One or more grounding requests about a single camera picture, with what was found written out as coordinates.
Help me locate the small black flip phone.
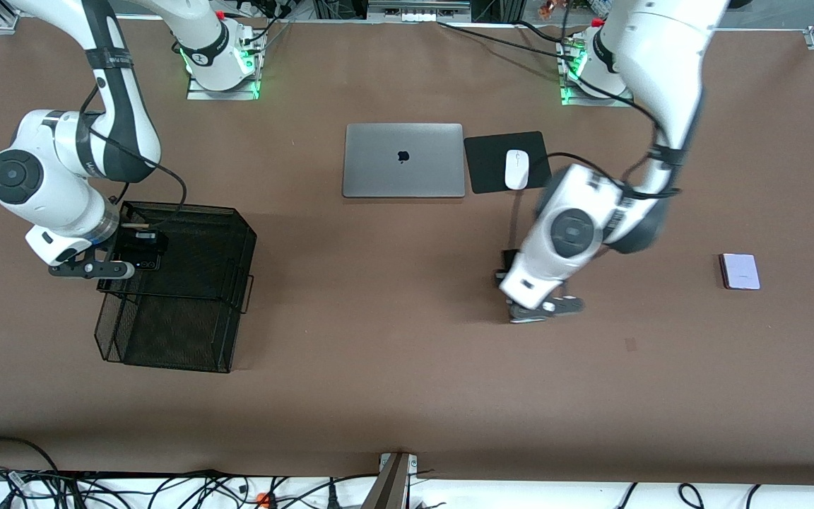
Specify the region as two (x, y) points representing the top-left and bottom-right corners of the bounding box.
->
(124, 249), (163, 274)

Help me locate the lavender white phone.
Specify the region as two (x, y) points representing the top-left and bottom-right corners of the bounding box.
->
(719, 253), (762, 291)

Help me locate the white computer mouse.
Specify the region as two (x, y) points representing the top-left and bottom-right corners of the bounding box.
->
(505, 148), (530, 191)

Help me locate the black mouse pad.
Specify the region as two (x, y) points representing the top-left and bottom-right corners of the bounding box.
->
(464, 131), (555, 195)

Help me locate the silver closed laptop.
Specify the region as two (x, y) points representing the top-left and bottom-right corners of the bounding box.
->
(342, 123), (466, 199)

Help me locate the white power strip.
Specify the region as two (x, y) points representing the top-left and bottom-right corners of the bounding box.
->
(367, 0), (473, 23)

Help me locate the black two-tier wire mesh tray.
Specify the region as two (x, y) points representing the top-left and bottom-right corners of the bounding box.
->
(94, 201), (258, 374)

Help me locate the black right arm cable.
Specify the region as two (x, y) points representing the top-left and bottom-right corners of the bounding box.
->
(81, 85), (189, 230)

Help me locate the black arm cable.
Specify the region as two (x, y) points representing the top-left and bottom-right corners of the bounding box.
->
(81, 85), (189, 230)
(512, 64), (683, 252)

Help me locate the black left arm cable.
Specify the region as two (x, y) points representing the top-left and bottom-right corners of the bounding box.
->
(512, 64), (683, 252)

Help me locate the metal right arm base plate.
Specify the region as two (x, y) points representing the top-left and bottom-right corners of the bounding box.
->
(187, 69), (262, 101)

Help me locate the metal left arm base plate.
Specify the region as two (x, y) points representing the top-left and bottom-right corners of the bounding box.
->
(560, 79), (628, 108)

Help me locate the black table cable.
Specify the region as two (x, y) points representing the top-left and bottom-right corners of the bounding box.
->
(513, 20), (565, 43)
(437, 21), (569, 57)

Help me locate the black looped floor cable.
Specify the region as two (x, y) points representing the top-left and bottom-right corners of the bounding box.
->
(0, 436), (61, 488)

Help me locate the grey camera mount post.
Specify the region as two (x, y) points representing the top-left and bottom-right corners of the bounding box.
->
(362, 452), (418, 509)

